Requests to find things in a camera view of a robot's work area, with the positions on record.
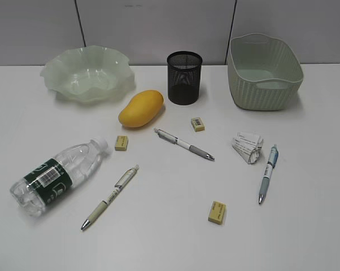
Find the yellow mango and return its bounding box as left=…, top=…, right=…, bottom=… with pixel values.
left=118, top=90, right=164, bottom=128

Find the white green ballpoint pen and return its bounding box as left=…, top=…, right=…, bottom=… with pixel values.
left=81, top=165, right=140, bottom=231

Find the printed waste paper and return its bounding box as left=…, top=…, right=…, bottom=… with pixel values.
left=232, top=132, right=264, bottom=164

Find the white blue ballpoint pen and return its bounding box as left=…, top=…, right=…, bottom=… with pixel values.
left=258, top=145, right=278, bottom=205

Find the clear water bottle green label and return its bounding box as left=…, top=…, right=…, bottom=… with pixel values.
left=10, top=138, right=110, bottom=217

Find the white grey ballpoint pen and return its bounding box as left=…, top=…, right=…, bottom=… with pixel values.
left=154, top=128, right=215, bottom=161

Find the yellow eraser with barcode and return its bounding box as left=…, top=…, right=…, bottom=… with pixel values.
left=191, top=117, right=205, bottom=132

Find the yellow eraser left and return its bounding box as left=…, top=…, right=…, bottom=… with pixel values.
left=114, top=135, right=129, bottom=151

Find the black mesh pen holder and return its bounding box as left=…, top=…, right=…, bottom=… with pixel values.
left=167, top=51, right=203, bottom=106

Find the yellow eraser front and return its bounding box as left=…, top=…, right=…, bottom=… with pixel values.
left=207, top=201, right=226, bottom=225

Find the pale green wavy glass plate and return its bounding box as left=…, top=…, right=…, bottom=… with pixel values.
left=40, top=45, right=136, bottom=104

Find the pale green woven plastic basket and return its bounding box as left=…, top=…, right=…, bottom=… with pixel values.
left=227, top=33, right=304, bottom=111

